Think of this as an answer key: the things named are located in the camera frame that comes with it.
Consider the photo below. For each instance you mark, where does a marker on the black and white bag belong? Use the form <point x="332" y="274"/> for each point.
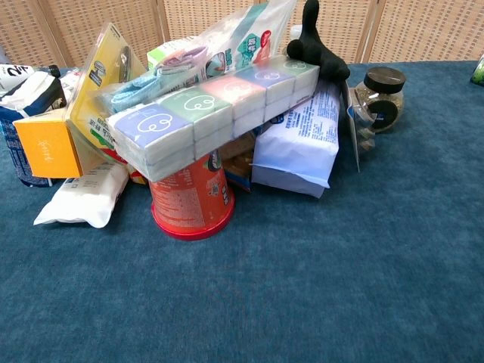
<point x="28" y="90"/>

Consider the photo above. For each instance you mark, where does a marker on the brown snack packet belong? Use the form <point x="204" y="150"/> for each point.
<point x="238" y="159"/>

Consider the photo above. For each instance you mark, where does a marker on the red instant noodle cup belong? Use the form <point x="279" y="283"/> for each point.
<point x="196" y="200"/>

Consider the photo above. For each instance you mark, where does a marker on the light blue white bag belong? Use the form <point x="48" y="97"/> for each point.
<point x="302" y="140"/>

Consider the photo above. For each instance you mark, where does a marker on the pastel tissue multipack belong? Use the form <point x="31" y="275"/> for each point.
<point x="189" y="109"/>

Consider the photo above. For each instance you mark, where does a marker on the blue cloth table cover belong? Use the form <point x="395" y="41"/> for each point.
<point x="264" y="272"/>

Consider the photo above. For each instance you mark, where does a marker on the blue microfiber cloth pack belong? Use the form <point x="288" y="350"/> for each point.
<point x="151" y="81"/>

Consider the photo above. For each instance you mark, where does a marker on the clear bag with teal print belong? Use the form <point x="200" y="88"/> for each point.
<point x="246" y="41"/>

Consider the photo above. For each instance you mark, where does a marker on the green and white carton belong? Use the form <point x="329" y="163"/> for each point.
<point x="162" y="54"/>

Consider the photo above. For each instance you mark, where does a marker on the white plastic wipes pack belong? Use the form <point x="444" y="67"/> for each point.
<point x="90" y="193"/>

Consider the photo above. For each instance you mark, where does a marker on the glass jar with black lid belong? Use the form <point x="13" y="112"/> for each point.
<point x="382" y="98"/>

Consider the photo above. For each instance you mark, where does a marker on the yellow blister card tool pack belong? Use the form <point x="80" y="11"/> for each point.
<point x="102" y="75"/>

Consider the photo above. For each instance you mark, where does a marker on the orange cardboard box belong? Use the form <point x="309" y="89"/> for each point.
<point x="47" y="147"/>

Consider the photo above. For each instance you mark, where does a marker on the wicker folding screen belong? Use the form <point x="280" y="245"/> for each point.
<point x="75" y="26"/>

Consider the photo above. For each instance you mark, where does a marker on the green object at edge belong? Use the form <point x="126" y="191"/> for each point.
<point x="478" y="71"/>

